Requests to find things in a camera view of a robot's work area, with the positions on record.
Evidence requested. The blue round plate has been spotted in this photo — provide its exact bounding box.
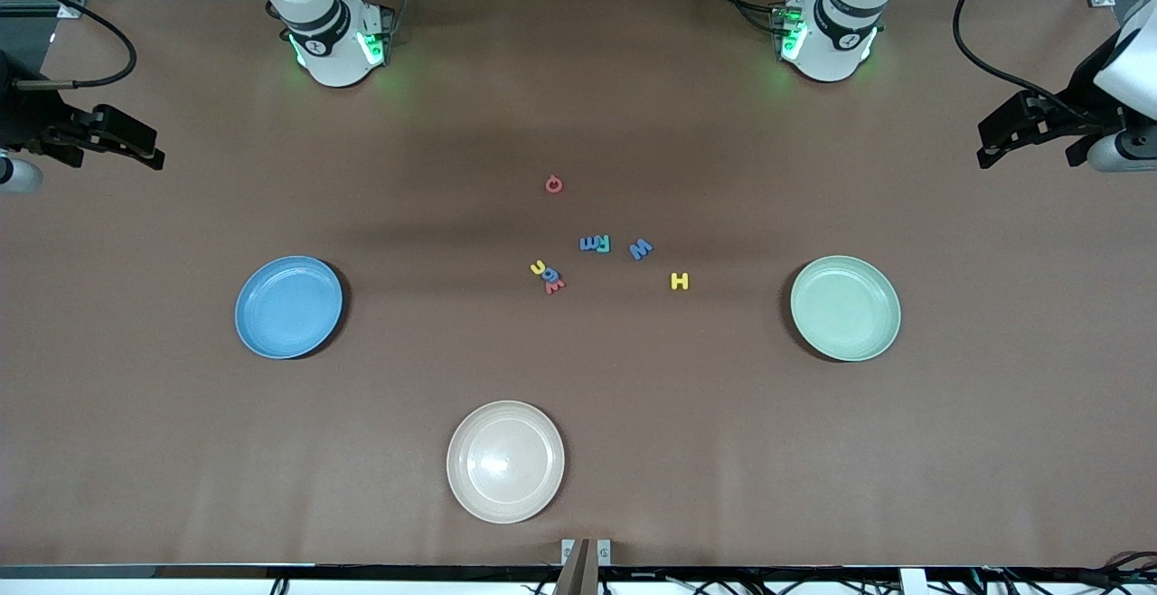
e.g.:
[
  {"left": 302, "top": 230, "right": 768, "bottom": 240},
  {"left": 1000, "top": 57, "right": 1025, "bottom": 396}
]
[{"left": 234, "top": 256, "right": 344, "bottom": 361}]

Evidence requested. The green round plate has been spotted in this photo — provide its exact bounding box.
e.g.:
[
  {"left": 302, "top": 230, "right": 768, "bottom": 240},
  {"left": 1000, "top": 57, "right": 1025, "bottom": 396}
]
[{"left": 790, "top": 255, "right": 902, "bottom": 363}]

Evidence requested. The beige round plate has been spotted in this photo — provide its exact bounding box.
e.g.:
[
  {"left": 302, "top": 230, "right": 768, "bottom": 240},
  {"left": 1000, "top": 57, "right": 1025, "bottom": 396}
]
[{"left": 446, "top": 401, "right": 566, "bottom": 524}]

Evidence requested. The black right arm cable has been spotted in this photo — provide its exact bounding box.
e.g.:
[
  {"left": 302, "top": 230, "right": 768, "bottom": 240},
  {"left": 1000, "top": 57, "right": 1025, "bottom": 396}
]
[{"left": 0, "top": 0, "right": 138, "bottom": 90}]

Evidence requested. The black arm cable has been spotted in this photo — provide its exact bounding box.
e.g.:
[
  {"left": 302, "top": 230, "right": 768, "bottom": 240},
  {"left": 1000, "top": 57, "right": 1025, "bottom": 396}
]
[
  {"left": 0, "top": 0, "right": 138, "bottom": 90},
  {"left": 952, "top": 0, "right": 1099, "bottom": 114}
]

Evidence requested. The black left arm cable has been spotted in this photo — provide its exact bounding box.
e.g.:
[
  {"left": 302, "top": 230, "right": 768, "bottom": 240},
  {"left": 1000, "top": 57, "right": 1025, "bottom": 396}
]
[{"left": 952, "top": 0, "right": 1099, "bottom": 114}]

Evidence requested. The metal table edge bracket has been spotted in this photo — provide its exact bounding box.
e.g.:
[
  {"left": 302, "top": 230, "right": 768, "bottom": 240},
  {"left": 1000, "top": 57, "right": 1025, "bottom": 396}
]
[{"left": 560, "top": 538, "right": 613, "bottom": 595}]

